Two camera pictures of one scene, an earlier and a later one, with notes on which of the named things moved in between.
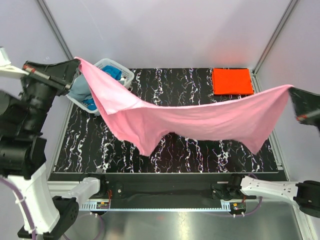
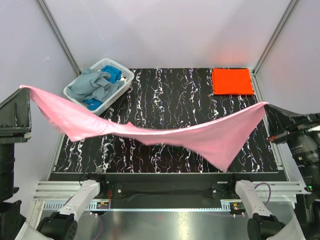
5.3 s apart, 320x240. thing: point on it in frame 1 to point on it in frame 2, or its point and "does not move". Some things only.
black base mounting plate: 167,186 does not move
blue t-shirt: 114,72 does not move
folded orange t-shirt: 232,81 does not move
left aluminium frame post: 49,18 does not move
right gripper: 306,105 to 281,120
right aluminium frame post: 256,84 does not move
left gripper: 61,74 to 15,115
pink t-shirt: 246,121 to 217,136
